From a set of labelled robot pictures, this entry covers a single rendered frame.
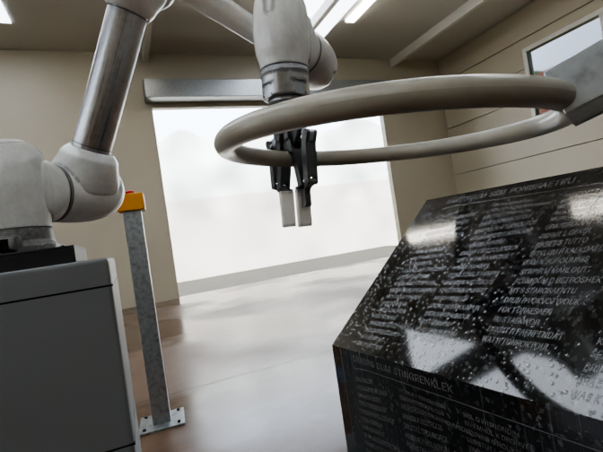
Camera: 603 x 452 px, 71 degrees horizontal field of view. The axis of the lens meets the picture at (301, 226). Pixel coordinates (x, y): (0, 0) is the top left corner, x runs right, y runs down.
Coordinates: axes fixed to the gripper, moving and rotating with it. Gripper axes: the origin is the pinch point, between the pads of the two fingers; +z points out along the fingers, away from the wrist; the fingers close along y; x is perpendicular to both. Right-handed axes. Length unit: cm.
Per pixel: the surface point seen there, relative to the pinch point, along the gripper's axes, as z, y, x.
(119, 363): 30, -31, -27
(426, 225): 4.8, 17.5, 16.0
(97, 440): 44, -31, -32
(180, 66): -252, -608, 243
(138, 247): 12, -136, 10
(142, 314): 42, -135, 8
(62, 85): -213, -650, 72
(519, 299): 12.1, 41.3, -1.0
